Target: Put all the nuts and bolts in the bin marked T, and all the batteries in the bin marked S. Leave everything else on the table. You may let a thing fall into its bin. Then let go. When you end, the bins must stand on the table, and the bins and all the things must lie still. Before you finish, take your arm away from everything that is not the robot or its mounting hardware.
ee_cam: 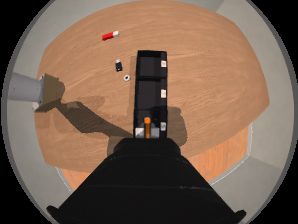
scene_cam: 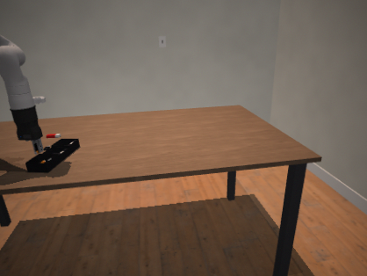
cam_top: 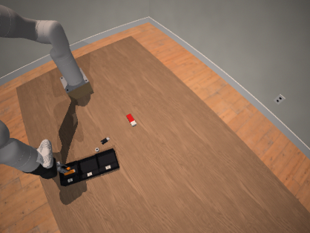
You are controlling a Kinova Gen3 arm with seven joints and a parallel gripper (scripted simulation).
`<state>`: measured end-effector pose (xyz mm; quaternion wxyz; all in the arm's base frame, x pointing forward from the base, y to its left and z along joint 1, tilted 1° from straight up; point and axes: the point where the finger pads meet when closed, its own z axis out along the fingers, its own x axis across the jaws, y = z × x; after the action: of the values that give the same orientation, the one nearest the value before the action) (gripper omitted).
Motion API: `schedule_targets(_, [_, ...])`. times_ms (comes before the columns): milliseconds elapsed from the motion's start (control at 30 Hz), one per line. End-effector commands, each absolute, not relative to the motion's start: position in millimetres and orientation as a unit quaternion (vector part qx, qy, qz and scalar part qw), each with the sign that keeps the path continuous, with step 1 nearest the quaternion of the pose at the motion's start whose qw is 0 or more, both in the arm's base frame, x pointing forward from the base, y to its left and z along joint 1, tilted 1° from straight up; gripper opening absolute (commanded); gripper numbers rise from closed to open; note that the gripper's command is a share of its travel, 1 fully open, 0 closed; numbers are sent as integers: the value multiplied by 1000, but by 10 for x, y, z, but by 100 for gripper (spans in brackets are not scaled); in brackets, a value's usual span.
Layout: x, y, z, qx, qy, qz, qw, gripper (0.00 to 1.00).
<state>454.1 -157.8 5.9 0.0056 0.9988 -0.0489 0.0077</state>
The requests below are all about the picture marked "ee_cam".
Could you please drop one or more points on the black three-compartment bin rack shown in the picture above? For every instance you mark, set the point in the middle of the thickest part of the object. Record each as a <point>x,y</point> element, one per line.
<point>149,76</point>

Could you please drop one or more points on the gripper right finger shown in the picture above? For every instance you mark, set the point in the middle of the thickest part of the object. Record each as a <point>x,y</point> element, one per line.
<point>154,131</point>

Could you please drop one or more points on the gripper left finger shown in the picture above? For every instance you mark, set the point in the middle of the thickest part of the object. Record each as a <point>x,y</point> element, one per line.
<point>139,131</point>

